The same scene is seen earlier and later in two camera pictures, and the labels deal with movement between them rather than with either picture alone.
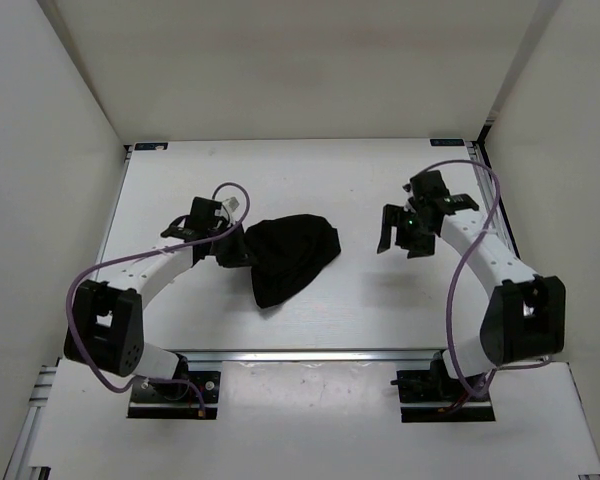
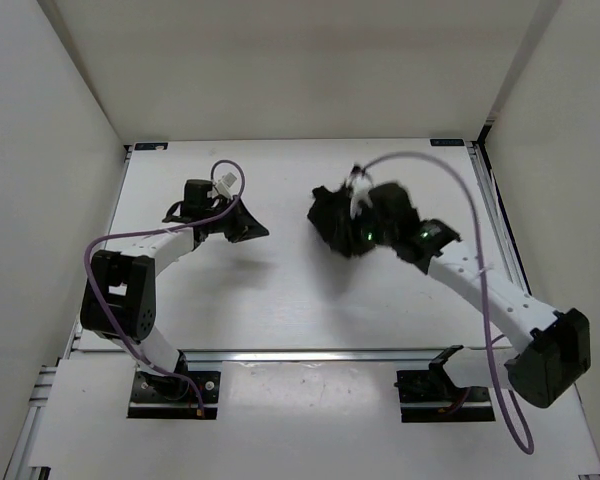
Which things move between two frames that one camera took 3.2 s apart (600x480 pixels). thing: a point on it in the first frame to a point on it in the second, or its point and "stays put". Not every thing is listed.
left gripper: x=242 y=254 to x=245 y=226
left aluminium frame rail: x=18 y=464 stays put
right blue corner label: x=447 y=142 stays put
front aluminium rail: x=311 y=355 stays put
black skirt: x=287 y=253 to x=330 y=213
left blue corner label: x=153 y=146 stays put
